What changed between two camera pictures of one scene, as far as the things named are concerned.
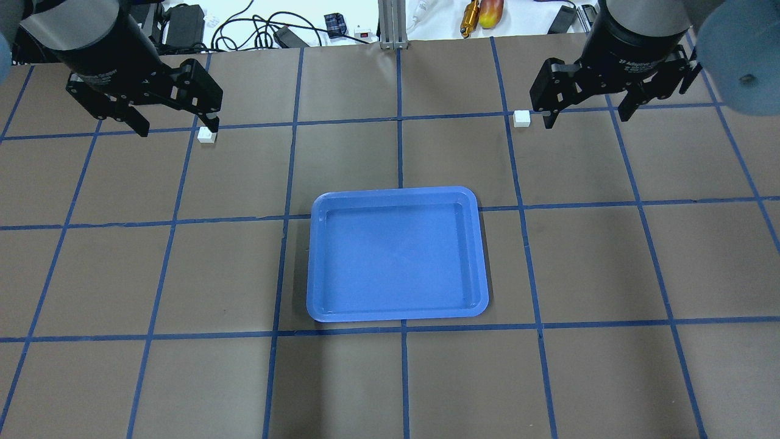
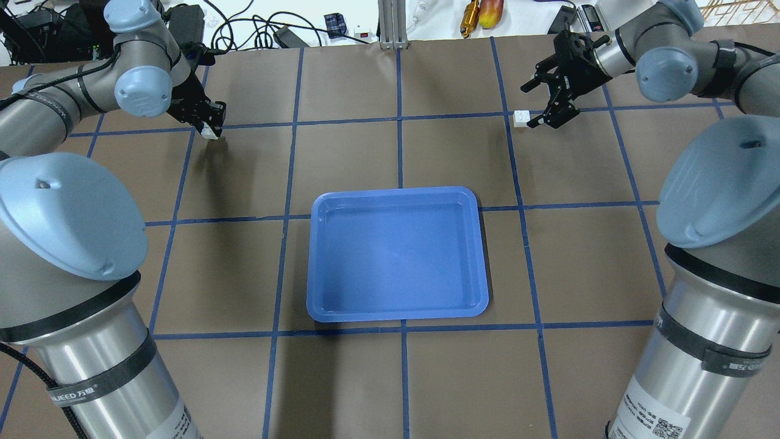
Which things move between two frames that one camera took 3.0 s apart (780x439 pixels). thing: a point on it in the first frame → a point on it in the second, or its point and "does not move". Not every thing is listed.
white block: x=521 y=118 does not move
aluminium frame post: x=392 y=18 does not move
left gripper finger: x=102 y=105 → x=198 y=124
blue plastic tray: x=395 y=253 does not move
